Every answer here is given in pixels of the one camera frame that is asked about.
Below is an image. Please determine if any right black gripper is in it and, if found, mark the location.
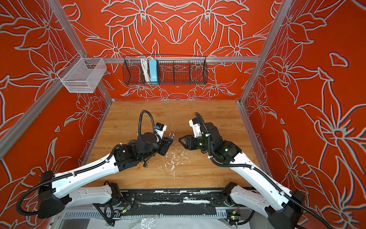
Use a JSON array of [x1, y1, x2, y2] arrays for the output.
[[177, 134, 215, 153]]

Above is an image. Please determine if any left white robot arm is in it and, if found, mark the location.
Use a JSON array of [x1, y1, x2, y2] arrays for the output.
[[16, 110, 174, 219]]

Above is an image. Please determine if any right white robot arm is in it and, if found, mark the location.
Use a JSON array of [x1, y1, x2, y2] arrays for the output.
[[179, 112, 331, 229]]

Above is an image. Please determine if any light blue box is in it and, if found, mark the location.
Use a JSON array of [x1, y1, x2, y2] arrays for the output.
[[149, 59, 158, 85]]

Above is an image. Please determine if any clear plastic bin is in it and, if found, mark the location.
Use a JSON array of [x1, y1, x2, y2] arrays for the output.
[[57, 58, 107, 93]]

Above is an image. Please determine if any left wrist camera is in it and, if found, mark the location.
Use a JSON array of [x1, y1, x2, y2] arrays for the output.
[[155, 122, 167, 138]]

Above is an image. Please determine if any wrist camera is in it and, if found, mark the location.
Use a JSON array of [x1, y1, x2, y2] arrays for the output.
[[189, 118, 202, 138], [155, 122, 167, 138]]

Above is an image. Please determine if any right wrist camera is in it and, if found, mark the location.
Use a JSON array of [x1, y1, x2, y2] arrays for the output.
[[189, 118, 202, 138]]

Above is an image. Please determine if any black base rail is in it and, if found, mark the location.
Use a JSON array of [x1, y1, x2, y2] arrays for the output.
[[113, 188, 240, 218]]

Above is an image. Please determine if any black wire basket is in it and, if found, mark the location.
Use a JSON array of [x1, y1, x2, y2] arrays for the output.
[[122, 55, 208, 86]]

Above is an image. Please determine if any white cable bundle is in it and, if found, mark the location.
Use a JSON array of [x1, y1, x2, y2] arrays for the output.
[[140, 56, 151, 83]]

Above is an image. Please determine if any white cable duct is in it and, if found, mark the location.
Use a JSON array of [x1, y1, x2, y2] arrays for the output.
[[62, 208, 228, 220]]

